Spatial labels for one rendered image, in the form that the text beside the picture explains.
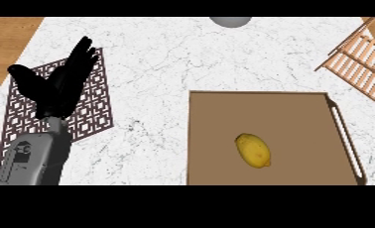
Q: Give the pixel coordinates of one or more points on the dark patterned placemat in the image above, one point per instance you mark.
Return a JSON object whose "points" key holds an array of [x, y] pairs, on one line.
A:
{"points": [[93, 106]]}

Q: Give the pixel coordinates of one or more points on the brown wooden tray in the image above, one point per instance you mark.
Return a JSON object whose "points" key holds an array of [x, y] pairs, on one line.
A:
{"points": [[282, 119]]}

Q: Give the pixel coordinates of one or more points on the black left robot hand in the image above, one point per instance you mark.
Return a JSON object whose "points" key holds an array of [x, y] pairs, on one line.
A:
{"points": [[60, 83]]}

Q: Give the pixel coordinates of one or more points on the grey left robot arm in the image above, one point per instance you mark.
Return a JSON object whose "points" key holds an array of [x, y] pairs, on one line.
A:
{"points": [[37, 154]]}

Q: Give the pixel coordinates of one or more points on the wooden tiered shelf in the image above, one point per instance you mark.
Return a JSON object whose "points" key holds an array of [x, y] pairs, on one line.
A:
{"points": [[355, 63]]}

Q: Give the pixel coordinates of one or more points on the grey round object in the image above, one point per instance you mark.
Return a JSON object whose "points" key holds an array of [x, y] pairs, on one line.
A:
{"points": [[230, 21]]}

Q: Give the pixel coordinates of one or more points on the yellow sweet potato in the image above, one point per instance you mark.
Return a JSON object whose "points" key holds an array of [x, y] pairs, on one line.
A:
{"points": [[252, 150]]}

